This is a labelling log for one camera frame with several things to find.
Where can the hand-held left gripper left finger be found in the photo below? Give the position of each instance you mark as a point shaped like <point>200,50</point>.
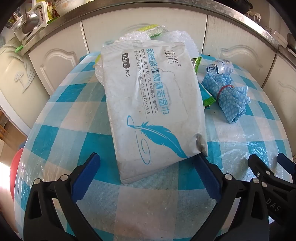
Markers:
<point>86,176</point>

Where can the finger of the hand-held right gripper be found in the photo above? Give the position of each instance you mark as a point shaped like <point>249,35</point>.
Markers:
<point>286,163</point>
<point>256,163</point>

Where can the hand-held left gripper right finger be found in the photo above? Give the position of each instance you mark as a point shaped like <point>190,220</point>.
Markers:
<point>208,176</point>

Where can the blue patterned cloth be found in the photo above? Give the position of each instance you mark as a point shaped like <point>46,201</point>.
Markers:
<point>231,106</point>

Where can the red plastic basin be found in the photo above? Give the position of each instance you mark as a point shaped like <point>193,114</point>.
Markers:
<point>16,171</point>

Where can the green snack wrapper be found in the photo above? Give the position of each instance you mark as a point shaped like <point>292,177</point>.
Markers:
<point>207,97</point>

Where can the white wet wipes pack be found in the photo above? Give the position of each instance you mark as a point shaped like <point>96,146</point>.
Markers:
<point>150,104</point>

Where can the white plastic bottle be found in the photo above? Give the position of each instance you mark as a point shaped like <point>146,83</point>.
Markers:
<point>222,67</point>

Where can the white foam net sleeve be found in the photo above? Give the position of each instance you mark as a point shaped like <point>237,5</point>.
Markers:
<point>182,41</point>
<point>131,37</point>

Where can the yellow-green sponge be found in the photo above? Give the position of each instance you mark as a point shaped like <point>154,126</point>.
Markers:
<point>150,29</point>

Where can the blue white checkered tablecloth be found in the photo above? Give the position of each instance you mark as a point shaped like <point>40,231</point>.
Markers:
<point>81,115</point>

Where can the red rubber band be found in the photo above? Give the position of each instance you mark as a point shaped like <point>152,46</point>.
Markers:
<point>225,87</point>

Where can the white refrigerator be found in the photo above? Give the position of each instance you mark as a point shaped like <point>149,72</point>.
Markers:
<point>18,92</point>

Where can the narrow white cabinet door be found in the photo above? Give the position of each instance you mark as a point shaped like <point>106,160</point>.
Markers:
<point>57,60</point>

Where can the white patterned bowl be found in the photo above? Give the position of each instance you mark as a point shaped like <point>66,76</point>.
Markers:
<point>270,31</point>

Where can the wide white cabinet door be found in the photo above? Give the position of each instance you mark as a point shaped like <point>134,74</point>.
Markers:
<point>104,30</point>

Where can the black frying pan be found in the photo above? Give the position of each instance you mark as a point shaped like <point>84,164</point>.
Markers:
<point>244,4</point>

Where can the white dish rack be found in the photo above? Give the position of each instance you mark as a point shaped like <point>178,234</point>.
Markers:
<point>30,20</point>

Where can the white bowl stack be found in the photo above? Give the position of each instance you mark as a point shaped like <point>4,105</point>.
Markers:
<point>66,8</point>

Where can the steel kitchen counter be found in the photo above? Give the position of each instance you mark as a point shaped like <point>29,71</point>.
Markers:
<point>148,7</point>

